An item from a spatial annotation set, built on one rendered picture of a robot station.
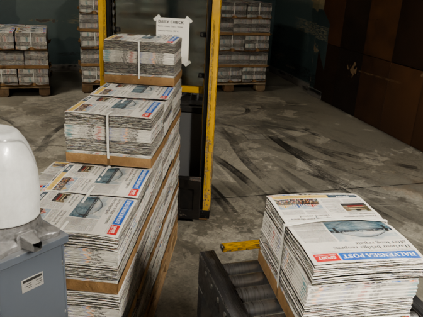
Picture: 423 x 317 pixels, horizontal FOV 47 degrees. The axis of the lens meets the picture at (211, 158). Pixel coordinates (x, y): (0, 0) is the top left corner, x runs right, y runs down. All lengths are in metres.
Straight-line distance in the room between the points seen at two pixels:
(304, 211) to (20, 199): 0.73
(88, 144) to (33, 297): 0.98
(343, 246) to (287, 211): 0.21
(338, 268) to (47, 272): 0.70
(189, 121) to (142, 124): 1.32
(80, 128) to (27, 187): 0.97
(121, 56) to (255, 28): 4.87
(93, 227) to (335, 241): 0.81
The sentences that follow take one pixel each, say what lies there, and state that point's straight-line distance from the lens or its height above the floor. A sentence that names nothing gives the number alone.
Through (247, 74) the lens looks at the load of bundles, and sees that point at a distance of 7.42.
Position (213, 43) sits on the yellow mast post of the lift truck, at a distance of 3.08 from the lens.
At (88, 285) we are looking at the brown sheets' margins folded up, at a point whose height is 0.63.
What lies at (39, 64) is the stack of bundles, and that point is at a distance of 6.83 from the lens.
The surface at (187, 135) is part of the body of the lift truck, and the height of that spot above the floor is 0.58.
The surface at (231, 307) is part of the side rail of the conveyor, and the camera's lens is 1.36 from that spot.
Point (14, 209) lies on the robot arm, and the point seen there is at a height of 1.10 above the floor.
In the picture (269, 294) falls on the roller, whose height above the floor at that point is 0.79.
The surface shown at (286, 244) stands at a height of 0.97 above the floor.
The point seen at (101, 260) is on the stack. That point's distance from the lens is 1.68.
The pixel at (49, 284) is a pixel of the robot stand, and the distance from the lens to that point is 1.33.
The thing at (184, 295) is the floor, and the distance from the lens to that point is 2.75.
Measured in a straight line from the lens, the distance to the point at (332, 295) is 1.22.
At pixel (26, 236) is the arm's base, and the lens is 1.23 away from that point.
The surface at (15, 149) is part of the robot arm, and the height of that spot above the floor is 1.24.
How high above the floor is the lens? 1.62
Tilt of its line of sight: 21 degrees down
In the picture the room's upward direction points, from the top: 3 degrees clockwise
